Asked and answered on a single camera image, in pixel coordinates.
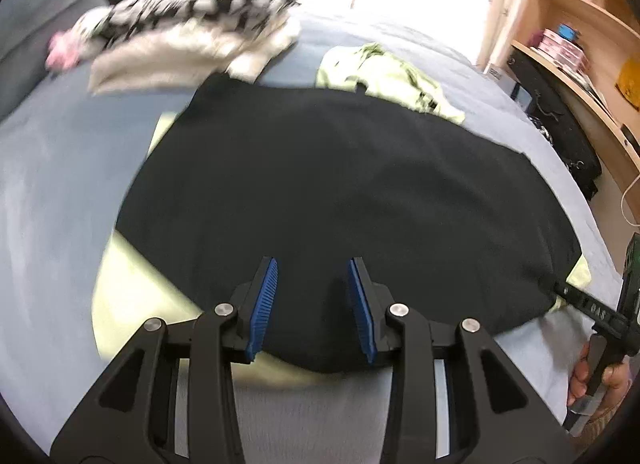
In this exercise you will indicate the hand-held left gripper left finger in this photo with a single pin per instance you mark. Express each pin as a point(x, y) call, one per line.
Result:
point(262, 304)

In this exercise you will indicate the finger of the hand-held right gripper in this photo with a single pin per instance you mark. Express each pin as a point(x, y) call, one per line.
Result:
point(585, 306)

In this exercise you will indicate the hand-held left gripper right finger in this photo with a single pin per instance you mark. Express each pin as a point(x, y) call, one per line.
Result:
point(361, 309)

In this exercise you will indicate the light green and black jacket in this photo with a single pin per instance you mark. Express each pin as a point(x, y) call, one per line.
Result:
point(325, 168)

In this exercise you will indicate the person's right hand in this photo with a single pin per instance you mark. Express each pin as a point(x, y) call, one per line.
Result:
point(580, 379)

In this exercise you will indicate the black bag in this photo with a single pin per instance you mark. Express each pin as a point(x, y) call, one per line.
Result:
point(560, 113)

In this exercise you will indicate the small blue box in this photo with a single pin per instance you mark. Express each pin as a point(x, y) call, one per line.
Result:
point(521, 92)

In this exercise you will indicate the yellow packet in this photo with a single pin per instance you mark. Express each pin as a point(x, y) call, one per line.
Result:
point(629, 81)

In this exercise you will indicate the blue bed sheet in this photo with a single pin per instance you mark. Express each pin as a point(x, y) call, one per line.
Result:
point(60, 168)

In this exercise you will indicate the white labelled box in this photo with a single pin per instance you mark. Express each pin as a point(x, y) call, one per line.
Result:
point(496, 74)

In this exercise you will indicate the stack of pink boxes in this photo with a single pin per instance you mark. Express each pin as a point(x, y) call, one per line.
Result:
point(565, 51)

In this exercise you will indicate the white folded garment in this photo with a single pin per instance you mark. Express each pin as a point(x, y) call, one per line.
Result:
point(165, 53)

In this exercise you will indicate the wooden shelf unit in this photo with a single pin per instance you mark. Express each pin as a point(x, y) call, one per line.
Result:
point(590, 13)

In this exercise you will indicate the white leaf print curtain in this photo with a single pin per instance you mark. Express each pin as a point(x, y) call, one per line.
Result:
point(515, 3)

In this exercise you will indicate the pink cloth item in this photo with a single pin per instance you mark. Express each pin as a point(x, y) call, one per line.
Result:
point(62, 51)

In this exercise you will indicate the grey pillow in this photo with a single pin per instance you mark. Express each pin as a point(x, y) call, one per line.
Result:
point(45, 18)

